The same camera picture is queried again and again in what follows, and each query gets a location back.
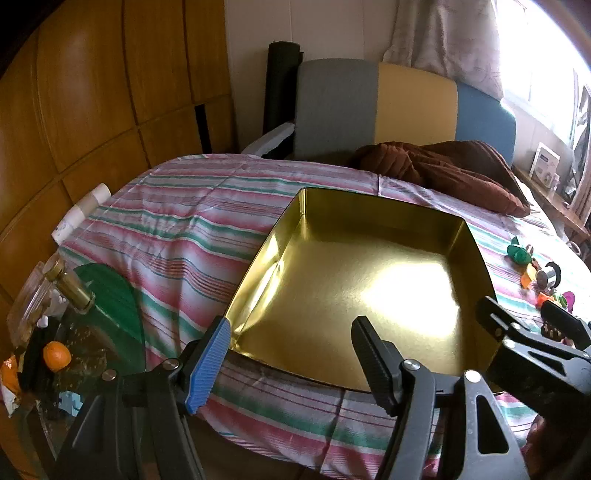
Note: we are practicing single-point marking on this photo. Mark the bright window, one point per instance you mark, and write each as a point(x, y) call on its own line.
point(540, 50)

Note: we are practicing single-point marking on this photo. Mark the green leaf-shaped mat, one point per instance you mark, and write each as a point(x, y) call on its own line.
point(111, 300)

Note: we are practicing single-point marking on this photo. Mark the wooden wardrobe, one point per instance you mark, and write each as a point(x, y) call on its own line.
point(115, 92)

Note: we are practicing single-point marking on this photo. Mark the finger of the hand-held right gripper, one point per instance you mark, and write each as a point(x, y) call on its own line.
point(531, 350)
point(568, 325)

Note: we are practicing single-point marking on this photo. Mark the dark foil sheet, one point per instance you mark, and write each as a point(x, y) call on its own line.
point(579, 138)

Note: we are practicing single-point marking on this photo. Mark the black rolled mat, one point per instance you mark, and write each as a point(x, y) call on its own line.
point(279, 87)

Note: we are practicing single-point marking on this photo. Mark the pink toy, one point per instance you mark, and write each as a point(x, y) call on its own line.
point(571, 300)

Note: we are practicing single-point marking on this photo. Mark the pink green striped blanket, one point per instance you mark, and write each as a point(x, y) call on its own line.
point(184, 240)

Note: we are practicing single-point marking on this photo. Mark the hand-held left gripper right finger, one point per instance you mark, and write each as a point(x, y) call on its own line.
point(369, 355)

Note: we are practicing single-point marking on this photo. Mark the grey yellow blue headboard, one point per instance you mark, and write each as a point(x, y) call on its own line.
point(415, 101)

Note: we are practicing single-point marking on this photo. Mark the silver and black round object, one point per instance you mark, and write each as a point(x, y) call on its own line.
point(548, 273)

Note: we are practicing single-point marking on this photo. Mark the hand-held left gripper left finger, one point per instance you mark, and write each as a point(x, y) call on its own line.
point(210, 364)

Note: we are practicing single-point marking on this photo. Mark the white carton box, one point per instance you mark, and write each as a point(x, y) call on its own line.
point(545, 164)

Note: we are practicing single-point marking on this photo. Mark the brown quilt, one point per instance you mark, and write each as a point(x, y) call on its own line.
point(438, 170)

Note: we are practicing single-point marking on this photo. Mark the orange fruit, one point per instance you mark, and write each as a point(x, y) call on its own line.
point(57, 356)

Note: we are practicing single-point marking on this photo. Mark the pale patterned curtain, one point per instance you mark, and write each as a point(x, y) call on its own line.
point(443, 37)

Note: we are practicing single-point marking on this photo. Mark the white tube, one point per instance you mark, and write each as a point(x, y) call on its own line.
point(83, 212)

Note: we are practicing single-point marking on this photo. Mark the perfume bottle with gold cap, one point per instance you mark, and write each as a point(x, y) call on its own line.
point(74, 288)

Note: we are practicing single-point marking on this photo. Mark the white bed rail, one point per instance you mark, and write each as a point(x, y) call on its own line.
point(268, 141)

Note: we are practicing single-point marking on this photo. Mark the gold tin box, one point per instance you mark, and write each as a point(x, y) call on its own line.
point(369, 277)

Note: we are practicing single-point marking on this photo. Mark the orange white packet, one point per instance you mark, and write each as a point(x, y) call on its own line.
point(9, 383)

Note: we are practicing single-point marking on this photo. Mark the glass side table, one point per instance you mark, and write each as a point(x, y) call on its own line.
point(83, 350)

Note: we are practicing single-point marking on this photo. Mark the orange puzzle piece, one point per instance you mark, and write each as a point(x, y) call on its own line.
point(527, 279)

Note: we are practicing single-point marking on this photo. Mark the wooden shelf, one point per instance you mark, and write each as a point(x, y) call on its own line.
point(554, 203)

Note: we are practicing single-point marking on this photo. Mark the teal green toy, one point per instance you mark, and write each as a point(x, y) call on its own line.
point(519, 251)

